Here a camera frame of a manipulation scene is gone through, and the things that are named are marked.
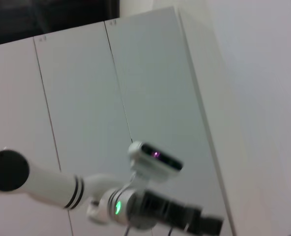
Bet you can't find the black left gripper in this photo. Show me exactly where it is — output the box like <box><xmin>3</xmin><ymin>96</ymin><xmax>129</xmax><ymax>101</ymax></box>
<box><xmin>142</xmin><ymin>189</ymin><xmax>224</xmax><ymax>236</ymax></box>

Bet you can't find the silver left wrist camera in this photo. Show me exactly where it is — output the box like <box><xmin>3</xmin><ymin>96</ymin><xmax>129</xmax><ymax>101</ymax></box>
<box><xmin>127</xmin><ymin>141</ymin><xmax>184</xmax><ymax>183</ymax></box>

